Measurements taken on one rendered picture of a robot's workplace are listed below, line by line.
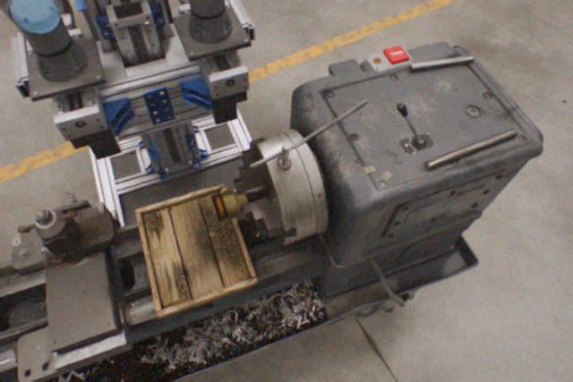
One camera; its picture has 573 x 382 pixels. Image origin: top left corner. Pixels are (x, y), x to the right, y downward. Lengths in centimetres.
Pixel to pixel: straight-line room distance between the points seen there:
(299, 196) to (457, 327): 146
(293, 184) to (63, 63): 82
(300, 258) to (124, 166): 134
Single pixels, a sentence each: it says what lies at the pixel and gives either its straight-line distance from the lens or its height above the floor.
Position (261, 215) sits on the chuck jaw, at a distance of 117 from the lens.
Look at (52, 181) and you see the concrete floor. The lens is 282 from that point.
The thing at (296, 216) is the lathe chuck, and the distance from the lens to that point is 112.
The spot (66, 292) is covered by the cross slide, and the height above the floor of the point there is 97.
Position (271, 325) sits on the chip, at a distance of 160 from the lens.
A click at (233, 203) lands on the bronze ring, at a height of 112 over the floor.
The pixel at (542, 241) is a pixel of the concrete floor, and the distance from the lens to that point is 278.
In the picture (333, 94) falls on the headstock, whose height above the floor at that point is 125.
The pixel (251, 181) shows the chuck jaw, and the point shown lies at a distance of 120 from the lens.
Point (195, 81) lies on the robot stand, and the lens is 160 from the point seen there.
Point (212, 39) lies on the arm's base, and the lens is 152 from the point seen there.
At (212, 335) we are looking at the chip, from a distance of 162.
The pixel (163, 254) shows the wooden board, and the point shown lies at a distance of 141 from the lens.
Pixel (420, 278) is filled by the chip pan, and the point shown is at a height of 54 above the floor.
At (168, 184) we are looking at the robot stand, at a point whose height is 21.
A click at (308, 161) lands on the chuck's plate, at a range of 112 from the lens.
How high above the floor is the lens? 216
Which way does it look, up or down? 57 degrees down
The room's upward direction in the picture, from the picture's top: 3 degrees clockwise
